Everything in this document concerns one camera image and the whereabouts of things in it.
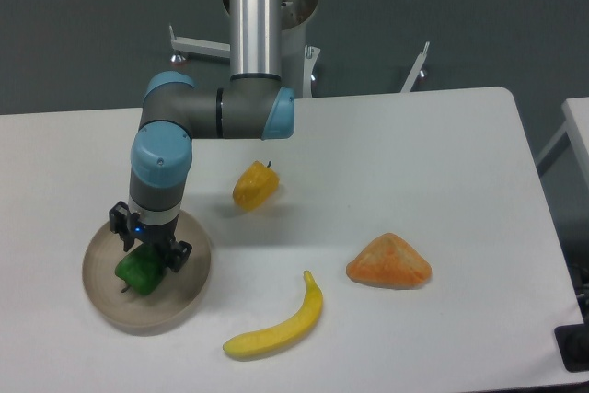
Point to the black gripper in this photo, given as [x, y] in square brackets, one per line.
[129, 227]

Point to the green toy bell pepper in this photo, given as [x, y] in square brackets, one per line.
[142, 269]

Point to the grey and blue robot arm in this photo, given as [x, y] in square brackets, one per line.
[254, 105]

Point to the beige round plate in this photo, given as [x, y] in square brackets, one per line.
[134, 291]

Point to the yellow toy bell pepper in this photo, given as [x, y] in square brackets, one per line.
[255, 186]

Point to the yellow toy banana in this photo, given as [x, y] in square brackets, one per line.
[280, 336]

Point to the orange toy pumpkin wedge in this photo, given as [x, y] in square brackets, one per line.
[389, 261]

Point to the black device at table edge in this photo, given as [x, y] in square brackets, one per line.
[572, 341]

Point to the white side table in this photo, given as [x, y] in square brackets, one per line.
[572, 133]

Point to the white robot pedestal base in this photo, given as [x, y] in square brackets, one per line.
[298, 57]

